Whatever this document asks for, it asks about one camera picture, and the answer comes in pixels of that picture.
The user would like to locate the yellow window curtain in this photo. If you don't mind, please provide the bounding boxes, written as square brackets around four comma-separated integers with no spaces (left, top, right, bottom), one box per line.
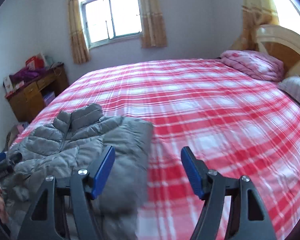
[139,0,167,48]
[67,0,90,64]

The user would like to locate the person's left hand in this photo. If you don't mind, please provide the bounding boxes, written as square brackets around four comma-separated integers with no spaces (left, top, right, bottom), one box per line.
[0,187,9,224]

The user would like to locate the pink folded quilt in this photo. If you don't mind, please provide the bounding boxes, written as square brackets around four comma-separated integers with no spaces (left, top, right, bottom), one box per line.
[220,50,285,82]

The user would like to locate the grey puffer down jacket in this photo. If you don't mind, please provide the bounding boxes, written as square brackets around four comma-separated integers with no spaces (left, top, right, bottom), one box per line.
[0,104,153,239]

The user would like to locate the cream wooden headboard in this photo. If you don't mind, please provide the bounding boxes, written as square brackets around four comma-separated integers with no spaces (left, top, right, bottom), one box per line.
[255,24,300,77]

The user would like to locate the clothes pile on floor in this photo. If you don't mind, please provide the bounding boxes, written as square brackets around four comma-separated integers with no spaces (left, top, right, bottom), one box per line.
[2,122,29,152]

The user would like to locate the white red box on desk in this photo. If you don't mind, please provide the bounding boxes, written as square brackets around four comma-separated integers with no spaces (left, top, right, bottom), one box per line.
[3,76,13,94]

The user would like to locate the red white plaid bed sheet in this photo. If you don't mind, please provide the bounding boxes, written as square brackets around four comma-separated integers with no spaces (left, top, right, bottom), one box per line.
[23,59,300,239]

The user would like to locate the yellow left window curtain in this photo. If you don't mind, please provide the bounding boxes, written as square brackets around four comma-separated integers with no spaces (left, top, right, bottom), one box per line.
[67,0,90,64]

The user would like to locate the yellow curtain by headboard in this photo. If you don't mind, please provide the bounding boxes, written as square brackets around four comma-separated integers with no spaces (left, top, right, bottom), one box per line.
[231,0,279,50]

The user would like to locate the purple cloth on desk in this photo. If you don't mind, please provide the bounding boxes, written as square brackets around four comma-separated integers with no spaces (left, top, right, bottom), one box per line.
[9,68,46,85]

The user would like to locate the brown wooden desk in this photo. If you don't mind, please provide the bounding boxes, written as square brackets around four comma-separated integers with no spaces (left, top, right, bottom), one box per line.
[6,63,69,123]

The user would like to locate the window with grey frame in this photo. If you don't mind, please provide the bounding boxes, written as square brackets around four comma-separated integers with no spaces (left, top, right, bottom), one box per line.
[79,0,142,48]

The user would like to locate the striped grey pillow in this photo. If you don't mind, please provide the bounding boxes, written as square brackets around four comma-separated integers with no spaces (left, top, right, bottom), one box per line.
[278,76,300,104]

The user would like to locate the yellow right window curtain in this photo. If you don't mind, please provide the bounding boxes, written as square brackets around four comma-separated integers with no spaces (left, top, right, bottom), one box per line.
[139,0,167,48]

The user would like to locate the red gift bag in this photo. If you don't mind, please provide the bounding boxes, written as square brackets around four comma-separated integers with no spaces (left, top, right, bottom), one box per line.
[25,56,45,70]

